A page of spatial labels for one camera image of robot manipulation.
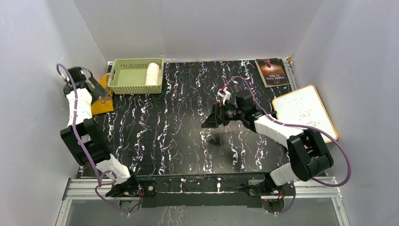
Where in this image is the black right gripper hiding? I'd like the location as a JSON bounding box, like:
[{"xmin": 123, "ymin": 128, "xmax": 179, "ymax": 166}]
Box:
[{"xmin": 201, "ymin": 102, "xmax": 245, "ymax": 128}]

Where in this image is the orange patterned towel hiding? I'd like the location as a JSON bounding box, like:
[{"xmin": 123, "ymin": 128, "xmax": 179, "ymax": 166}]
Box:
[{"xmin": 91, "ymin": 73, "xmax": 114, "ymax": 115}]

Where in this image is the white towel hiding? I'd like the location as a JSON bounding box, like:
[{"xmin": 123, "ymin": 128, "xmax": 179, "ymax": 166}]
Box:
[{"xmin": 144, "ymin": 63, "xmax": 160, "ymax": 86}]

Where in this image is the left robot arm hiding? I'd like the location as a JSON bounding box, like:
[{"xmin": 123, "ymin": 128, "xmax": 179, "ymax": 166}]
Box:
[{"xmin": 56, "ymin": 64, "xmax": 141, "ymax": 196}]

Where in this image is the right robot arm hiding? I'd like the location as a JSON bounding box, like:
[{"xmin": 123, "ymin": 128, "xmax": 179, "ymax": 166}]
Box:
[{"xmin": 201, "ymin": 88, "xmax": 334, "ymax": 195}]

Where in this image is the light green plastic basket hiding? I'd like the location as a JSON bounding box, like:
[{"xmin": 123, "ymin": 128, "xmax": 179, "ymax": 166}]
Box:
[{"xmin": 107, "ymin": 58, "xmax": 164, "ymax": 95}]

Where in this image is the dark book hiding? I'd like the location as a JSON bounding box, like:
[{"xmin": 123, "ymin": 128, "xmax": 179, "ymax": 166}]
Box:
[{"xmin": 255, "ymin": 58, "xmax": 290, "ymax": 88}]

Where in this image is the wood framed whiteboard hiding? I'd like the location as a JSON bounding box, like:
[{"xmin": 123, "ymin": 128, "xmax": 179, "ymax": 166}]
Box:
[{"xmin": 272, "ymin": 85, "xmax": 338, "ymax": 140}]

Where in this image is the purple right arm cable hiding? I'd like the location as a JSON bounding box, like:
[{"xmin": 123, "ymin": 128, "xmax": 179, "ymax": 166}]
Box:
[{"xmin": 222, "ymin": 75, "xmax": 352, "ymax": 215}]

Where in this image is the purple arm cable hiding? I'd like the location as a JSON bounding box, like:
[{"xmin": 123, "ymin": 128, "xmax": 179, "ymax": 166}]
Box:
[
  {"xmin": 222, "ymin": 75, "xmax": 352, "ymax": 215},
  {"xmin": 56, "ymin": 64, "xmax": 132, "ymax": 216}
]

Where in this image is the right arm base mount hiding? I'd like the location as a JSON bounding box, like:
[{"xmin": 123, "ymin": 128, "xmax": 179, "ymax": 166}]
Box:
[{"xmin": 243, "ymin": 179, "xmax": 294, "ymax": 200}]

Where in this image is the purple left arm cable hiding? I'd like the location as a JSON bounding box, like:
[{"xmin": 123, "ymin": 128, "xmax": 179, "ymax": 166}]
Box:
[{"xmin": 56, "ymin": 64, "xmax": 132, "ymax": 216}]

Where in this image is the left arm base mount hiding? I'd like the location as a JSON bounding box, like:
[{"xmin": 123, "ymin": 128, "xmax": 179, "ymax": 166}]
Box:
[{"xmin": 105, "ymin": 176, "xmax": 157, "ymax": 197}]

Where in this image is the aluminium rail frame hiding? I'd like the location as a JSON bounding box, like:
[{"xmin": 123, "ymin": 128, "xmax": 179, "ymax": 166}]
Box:
[{"xmin": 56, "ymin": 176, "xmax": 350, "ymax": 226}]

